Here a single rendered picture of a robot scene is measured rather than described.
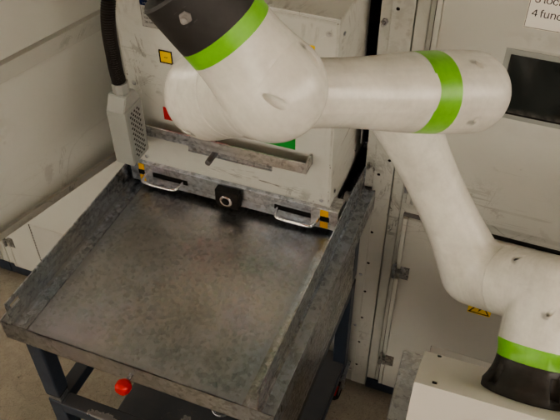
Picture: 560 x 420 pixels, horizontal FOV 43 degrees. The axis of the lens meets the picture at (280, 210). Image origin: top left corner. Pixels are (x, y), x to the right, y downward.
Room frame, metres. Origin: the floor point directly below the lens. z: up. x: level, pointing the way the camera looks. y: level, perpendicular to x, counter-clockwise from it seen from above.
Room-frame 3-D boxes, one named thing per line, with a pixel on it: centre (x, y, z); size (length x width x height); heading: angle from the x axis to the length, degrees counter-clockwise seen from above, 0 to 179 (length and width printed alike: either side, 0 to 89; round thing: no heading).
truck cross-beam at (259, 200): (1.29, 0.11, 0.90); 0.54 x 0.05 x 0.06; 68
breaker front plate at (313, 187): (1.27, 0.12, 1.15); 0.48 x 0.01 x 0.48; 68
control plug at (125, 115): (1.29, 0.34, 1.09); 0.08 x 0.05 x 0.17; 158
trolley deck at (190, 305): (1.13, 0.17, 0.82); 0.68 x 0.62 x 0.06; 158
